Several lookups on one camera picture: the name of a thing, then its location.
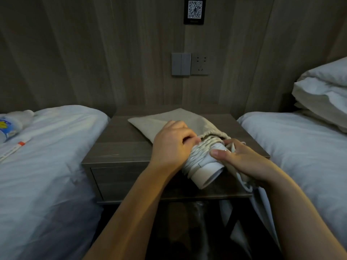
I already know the grey wooden nightstand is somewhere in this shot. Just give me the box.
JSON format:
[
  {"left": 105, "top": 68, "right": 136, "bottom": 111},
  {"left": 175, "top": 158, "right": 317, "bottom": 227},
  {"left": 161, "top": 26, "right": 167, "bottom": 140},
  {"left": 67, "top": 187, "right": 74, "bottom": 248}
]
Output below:
[{"left": 81, "top": 105, "right": 271, "bottom": 205}]

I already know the black code sign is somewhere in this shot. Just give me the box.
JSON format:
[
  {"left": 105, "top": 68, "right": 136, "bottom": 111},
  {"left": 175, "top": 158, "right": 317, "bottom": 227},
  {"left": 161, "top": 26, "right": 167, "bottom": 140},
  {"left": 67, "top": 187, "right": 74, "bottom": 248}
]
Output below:
[{"left": 183, "top": 0, "right": 207, "bottom": 25}]

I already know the person's left forearm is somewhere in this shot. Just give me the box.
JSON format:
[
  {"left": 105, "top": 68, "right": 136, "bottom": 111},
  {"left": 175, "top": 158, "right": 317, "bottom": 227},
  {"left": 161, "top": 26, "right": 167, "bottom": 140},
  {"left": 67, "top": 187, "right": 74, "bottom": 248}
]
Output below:
[{"left": 83, "top": 161, "right": 177, "bottom": 260}]

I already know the white hair dryer with cord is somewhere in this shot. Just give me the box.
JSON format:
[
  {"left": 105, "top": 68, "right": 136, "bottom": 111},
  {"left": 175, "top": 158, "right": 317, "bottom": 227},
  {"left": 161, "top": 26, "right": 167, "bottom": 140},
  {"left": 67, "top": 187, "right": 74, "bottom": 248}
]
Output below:
[{"left": 181, "top": 135, "right": 255, "bottom": 193}]

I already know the person's right forearm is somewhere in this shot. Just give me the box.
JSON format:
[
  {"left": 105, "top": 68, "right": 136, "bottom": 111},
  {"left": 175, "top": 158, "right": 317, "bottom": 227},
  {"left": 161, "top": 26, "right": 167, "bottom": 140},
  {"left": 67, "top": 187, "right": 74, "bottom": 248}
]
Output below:
[{"left": 260, "top": 167, "right": 347, "bottom": 260}]

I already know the beige drawstring cloth bag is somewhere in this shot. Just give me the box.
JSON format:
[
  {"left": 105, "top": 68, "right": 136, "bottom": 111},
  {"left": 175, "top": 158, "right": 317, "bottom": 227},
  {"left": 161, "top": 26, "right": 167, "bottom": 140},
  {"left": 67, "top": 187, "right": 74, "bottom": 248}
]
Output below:
[{"left": 127, "top": 108, "right": 231, "bottom": 150}]

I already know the person's left hand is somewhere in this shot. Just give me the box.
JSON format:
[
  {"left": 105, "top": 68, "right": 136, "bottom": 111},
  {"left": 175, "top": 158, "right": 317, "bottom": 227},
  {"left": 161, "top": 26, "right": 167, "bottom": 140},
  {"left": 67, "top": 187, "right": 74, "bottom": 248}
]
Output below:
[{"left": 150, "top": 120, "right": 202, "bottom": 172}]

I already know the grey wall socket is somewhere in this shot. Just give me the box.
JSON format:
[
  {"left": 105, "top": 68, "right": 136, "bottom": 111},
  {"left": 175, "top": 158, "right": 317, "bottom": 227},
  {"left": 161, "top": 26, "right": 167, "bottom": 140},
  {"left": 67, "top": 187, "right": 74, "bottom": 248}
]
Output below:
[{"left": 190, "top": 53, "right": 209, "bottom": 76}]

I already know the grey light switch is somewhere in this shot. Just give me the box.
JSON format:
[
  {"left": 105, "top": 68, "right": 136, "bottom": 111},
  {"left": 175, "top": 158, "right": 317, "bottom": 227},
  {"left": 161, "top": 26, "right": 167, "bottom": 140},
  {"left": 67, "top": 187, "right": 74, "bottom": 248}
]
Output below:
[{"left": 171, "top": 53, "right": 192, "bottom": 77}]

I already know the white plastic bottle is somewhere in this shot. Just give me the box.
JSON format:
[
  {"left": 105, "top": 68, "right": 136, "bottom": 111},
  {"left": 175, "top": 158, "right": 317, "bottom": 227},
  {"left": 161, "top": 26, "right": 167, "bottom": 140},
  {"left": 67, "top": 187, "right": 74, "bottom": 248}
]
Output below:
[{"left": 0, "top": 109, "right": 35, "bottom": 144}]

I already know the white wrapped toothbrush packet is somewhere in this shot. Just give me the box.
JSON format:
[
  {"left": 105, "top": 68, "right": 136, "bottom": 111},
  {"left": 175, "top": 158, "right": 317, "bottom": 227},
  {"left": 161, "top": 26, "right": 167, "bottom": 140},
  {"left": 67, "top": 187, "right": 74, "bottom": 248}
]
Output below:
[{"left": 0, "top": 136, "right": 32, "bottom": 163}]

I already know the white bed with bottle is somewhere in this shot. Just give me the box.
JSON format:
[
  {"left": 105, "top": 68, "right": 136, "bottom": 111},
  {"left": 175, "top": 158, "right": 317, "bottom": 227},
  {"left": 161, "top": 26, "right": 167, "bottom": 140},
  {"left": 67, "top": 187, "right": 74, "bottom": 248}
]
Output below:
[{"left": 0, "top": 105, "right": 110, "bottom": 260}]

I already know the white bed with pillows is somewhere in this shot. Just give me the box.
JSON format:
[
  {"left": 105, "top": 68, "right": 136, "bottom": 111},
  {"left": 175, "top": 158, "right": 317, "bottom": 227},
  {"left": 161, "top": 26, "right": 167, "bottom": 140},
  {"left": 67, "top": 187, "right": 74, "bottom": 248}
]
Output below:
[{"left": 219, "top": 111, "right": 347, "bottom": 255}]

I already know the clear plastic bin bag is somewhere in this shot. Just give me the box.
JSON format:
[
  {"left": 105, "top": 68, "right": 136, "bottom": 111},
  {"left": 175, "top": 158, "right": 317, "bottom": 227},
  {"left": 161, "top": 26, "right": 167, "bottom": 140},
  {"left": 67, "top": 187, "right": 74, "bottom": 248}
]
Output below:
[{"left": 163, "top": 201, "right": 220, "bottom": 260}]

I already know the white pillow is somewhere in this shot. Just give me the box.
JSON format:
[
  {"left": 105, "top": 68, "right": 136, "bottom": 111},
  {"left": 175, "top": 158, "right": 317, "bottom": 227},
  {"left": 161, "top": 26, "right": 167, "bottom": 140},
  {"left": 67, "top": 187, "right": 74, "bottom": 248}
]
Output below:
[
  {"left": 298, "top": 57, "right": 347, "bottom": 87},
  {"left": 291, "top": 77, "right": 347, "bottom": 133}
]

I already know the nightstand drawer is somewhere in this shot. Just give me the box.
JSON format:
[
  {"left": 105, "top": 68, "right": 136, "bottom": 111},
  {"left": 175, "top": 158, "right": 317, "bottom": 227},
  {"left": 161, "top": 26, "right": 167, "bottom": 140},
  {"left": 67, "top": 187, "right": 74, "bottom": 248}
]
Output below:
[{"left": 91, "top": 163, "right": 152, "bottom": 201}]

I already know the person's right hand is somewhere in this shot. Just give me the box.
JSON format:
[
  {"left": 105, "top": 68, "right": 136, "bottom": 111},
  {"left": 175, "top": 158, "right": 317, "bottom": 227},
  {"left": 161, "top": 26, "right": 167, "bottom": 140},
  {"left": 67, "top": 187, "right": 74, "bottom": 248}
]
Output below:
[{"left": 210, "top": 138, "right": 275, "bottom": 188}]

